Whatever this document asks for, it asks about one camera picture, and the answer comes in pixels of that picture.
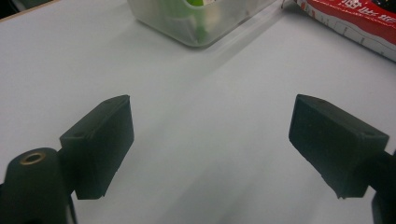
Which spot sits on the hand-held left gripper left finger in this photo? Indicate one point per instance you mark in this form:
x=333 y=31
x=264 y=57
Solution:
x=99 y=146

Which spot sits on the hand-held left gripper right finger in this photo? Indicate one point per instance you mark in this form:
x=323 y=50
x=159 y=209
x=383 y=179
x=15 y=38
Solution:
x=333 y=143

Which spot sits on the clear plastic container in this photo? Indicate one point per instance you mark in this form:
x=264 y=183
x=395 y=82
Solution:
x=186 y=21

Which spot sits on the green and white food packet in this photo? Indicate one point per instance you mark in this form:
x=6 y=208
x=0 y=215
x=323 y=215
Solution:
x=199 y=18

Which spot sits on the red and black food packet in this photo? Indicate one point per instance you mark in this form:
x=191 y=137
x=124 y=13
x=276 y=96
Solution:
x=358 y=18

